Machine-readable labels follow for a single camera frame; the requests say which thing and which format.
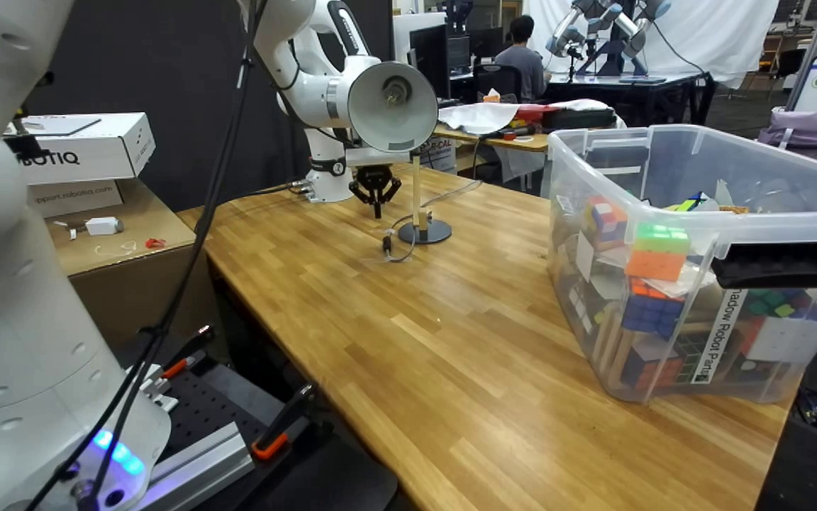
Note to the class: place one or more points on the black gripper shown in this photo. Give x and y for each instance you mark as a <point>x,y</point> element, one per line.
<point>375,183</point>

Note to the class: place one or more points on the white robot arm black-banded base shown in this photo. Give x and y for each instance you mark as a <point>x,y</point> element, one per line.
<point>330,187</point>

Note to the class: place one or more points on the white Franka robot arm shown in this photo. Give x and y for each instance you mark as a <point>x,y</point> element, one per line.
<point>12,284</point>

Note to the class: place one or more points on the white cloth on desk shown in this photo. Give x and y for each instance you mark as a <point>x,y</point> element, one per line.
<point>476,118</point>

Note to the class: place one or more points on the wooden background desk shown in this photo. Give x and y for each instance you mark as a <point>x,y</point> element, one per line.
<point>522,143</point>

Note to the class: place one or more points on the brown cardboard box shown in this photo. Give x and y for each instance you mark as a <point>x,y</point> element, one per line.
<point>144,284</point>

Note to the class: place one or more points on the pastel green orange cube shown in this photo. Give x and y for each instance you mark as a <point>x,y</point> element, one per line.
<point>659,251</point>

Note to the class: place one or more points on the blue puzzle cube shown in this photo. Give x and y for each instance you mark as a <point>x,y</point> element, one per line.
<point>653,312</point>

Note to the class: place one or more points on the white Robotiq cardboard box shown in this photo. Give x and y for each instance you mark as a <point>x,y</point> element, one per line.
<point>87,146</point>

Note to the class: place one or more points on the clear plastic storage box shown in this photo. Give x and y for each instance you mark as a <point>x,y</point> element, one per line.
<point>766,226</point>

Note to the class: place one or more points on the green puzzle cube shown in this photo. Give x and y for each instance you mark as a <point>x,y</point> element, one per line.
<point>778,305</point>

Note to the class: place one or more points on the black office chair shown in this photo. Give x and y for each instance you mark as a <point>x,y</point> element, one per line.
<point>490,84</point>

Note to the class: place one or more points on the black computer monitor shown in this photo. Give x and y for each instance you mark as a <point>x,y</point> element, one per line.
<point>440,45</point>

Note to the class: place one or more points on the seated person grey shirt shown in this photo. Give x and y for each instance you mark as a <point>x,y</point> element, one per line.
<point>522,61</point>

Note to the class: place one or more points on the small red cap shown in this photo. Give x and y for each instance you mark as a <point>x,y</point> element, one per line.
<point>154,243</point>

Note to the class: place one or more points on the black breadboard platform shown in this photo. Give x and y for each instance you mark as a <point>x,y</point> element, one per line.
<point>334,471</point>

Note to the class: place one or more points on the black background table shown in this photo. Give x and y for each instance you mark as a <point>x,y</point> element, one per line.
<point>630,95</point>

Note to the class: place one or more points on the small white adapter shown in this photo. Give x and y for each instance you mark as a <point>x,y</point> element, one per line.
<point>100,226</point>

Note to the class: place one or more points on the grey gripper rig on tripod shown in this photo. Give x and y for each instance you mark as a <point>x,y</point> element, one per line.
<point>616,28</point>

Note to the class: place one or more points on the white label strip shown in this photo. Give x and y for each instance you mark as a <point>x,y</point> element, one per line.
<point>715,335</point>

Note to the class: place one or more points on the white curtain sheet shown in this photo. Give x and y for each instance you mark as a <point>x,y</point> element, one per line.
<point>710,38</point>

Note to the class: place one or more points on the purple bag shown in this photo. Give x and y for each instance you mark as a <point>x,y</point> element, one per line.
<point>810,129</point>

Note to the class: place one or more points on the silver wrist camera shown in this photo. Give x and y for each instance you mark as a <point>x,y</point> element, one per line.
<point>385,158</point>

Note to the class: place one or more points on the silver metal bracket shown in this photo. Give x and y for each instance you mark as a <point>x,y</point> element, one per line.
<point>154,385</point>

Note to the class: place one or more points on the aluminium extrusion rail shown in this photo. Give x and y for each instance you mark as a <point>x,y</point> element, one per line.
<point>198,464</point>

